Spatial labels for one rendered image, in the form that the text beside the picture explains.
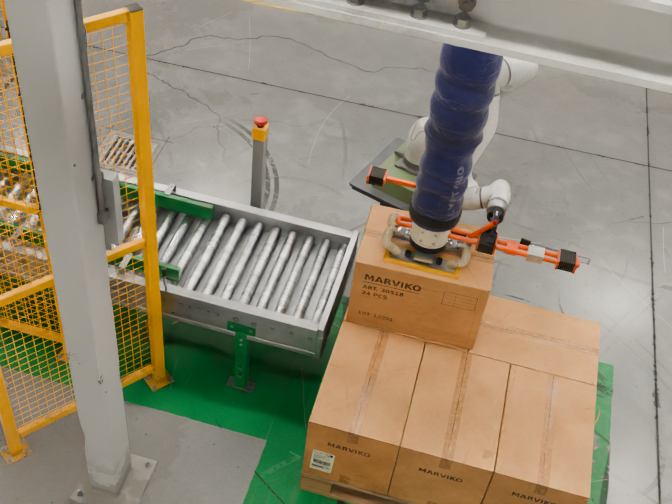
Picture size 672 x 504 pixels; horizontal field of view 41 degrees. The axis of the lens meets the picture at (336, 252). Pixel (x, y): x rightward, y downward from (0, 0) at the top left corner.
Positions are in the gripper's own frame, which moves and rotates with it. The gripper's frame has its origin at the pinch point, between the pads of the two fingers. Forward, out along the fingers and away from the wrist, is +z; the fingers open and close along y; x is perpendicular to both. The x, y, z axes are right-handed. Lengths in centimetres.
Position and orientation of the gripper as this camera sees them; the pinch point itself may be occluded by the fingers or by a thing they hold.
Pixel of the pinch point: (490, 242)
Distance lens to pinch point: 401.9
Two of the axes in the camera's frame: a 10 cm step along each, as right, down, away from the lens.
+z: -2.5, 6.6, -7.1
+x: -9.6, -2.4, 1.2
